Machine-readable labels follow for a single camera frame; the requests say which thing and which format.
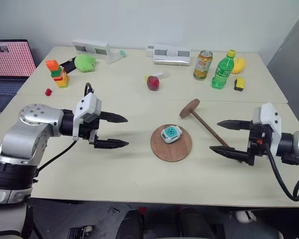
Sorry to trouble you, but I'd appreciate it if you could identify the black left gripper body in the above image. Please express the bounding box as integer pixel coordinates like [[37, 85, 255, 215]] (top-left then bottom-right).
[[78, 115, 102, 148]]

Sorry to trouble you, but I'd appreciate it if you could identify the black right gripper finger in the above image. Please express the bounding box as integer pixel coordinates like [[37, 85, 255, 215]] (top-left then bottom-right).
[[209, 145, 250, 163], [216, 119, 252, 131]]

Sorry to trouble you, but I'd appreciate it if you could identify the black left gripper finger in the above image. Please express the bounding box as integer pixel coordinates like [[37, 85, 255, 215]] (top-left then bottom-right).
[[99, 111, 129, 124], [93, 138, 130, 150]]

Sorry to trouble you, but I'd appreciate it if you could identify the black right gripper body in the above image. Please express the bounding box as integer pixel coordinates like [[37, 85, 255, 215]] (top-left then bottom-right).
[[246, 120, 272, 166]]

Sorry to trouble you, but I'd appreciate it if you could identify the wooden peg stand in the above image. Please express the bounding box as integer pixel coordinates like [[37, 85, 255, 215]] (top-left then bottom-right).
[[179, 99, 230, 148]]

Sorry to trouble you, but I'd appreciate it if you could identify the yellow black sponge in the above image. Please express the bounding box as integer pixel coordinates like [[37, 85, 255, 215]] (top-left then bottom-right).
[[233, 77, 246, 92]]

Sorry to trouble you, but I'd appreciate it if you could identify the red toy apple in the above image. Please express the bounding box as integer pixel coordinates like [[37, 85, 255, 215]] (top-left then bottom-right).
[[146, 75, 161, 92]]

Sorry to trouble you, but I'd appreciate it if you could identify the green plastic bottle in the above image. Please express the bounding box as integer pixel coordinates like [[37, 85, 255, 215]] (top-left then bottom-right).
[[211, 49, 237, 90]]

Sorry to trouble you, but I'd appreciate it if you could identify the round wooden base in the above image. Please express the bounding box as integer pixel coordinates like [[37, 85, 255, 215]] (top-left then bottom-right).
[[150, 123, 193, 163]]

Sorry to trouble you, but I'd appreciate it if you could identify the yellow plush fruit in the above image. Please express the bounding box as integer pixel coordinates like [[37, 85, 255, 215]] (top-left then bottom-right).
[[231, 57, 247, 75]]

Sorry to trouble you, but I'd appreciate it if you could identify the small teal white device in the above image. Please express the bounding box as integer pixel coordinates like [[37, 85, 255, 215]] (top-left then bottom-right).
[[160, 125, 183, 144]]

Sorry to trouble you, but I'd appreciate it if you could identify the clear tube green cap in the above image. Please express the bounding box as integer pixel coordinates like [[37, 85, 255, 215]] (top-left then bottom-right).
[[106, 49, 127, 65]]

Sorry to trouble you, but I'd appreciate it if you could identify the green plush toy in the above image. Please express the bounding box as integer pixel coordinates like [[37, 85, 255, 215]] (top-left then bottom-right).
[[74, 53, 99, 73]]

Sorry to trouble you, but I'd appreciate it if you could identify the colourful toy block tower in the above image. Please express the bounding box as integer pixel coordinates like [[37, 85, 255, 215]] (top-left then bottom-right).
[[45, 59, 70, 89]]

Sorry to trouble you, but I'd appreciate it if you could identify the clear plastic tube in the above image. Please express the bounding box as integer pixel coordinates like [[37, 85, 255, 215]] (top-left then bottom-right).
[[144, 71, 170, 81]]

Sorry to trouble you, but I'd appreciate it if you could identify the white rounded object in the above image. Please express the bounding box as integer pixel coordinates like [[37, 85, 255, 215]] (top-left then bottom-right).
[[234, 210, 256, 224]]

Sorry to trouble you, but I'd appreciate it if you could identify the orange drink can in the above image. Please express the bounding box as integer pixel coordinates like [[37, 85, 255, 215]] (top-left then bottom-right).
[[193, 49, 213, 81]]

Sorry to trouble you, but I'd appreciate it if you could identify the flat black object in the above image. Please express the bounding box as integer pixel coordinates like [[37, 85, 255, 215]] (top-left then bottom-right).
[[58, 57, 77, 75]]

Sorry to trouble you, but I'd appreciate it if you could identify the long white box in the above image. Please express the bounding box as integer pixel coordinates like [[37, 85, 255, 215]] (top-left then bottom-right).
[[72, 39, 110, 61]]

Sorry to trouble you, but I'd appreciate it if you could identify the dark rounded shape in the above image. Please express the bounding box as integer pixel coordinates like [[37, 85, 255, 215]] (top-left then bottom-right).
[[116, 209, 144, 239]]

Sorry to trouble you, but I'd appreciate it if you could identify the large white grey box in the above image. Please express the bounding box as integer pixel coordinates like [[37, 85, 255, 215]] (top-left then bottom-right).
[[153, 44, 192, 67]]

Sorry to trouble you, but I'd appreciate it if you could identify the open laptop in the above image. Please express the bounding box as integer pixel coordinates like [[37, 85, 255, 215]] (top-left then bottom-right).
[[0, 39, 37, 96]]

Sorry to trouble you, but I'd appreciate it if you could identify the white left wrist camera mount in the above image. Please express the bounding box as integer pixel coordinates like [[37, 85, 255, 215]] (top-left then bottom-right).
[[72, 92, 103, 141]]

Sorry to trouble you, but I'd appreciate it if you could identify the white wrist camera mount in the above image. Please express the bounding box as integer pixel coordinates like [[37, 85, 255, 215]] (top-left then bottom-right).
[[72, 92, 103, 141], [253, 102, 283, 159]]

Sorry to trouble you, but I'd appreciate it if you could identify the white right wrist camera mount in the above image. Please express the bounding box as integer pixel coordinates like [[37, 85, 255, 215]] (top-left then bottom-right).
[[253, 102, 283, 159]]

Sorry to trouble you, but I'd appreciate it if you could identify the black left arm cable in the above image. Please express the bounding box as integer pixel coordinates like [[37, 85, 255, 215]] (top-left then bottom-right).
[[34, 83, 94, 175]]

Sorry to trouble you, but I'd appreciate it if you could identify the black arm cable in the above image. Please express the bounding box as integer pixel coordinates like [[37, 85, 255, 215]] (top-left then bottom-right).
[[34, 83, 94, 175], [265, 148, 299, 202]]

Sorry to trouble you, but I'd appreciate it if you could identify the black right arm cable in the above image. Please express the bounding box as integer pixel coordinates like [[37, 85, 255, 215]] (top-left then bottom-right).
[[265, 148, 299, 202]]

